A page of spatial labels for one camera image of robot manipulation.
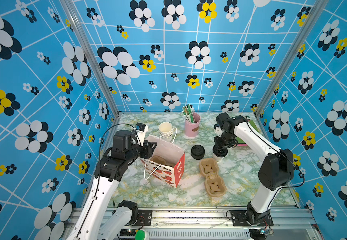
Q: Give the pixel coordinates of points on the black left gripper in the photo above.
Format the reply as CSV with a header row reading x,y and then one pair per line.
x,y
148,149

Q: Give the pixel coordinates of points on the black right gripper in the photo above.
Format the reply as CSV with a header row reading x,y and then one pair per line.
x,y
217,142

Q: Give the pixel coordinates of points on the black cup lid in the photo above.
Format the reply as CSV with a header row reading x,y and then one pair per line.
x,y
219,152

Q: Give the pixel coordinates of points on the red white paper gift bag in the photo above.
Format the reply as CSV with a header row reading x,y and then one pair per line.
x,y
175,157

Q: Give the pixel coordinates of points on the brown pulp cup carrier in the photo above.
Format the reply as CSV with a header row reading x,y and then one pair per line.
x,y
214,184

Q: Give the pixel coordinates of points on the white paper coffee cup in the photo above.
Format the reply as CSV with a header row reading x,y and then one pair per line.
x,y
218,159

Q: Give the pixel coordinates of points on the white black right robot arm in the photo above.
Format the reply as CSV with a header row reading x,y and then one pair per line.
x,y
276,170

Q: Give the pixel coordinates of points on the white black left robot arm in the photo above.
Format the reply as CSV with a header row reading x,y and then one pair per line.
x,y
127,147

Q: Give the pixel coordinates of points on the stack of white paper cups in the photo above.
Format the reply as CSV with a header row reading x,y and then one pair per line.
x,y
166,131

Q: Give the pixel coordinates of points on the pink straw holder cup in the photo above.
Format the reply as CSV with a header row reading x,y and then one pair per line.
x,y
191,129

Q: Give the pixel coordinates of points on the green push button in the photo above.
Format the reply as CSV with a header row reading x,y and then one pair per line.
x,y
142,235

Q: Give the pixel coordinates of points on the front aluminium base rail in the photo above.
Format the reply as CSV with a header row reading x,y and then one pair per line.
x,y
224,223

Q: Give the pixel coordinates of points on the right aluminium frame post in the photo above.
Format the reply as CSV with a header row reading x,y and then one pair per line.
x,y
303,33

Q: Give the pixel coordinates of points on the aluminium frame post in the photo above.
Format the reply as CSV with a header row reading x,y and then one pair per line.
x,y
303,33
72,16

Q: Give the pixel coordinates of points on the left aluminium frame post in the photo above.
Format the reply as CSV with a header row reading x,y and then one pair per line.
x,y
72,16

